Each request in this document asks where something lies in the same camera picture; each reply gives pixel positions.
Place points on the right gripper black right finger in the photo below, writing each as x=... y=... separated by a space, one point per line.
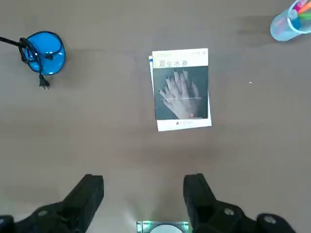
x=206 y=213

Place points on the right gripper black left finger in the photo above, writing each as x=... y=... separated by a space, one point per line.
x=73 y=211

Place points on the black cover paperback book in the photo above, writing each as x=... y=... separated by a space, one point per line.
x=181 y=92

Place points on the white and blue book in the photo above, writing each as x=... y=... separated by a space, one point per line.
x=182 y=125

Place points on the blue desk lamp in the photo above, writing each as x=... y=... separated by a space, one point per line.
x=52 y=58

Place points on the translucent blue pen cup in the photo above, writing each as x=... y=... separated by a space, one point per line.
x=281 y=29

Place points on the orange highlighter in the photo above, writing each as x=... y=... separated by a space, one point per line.
x=305 y=8

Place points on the pink highlighter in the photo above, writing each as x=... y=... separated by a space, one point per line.
x=299 y=4

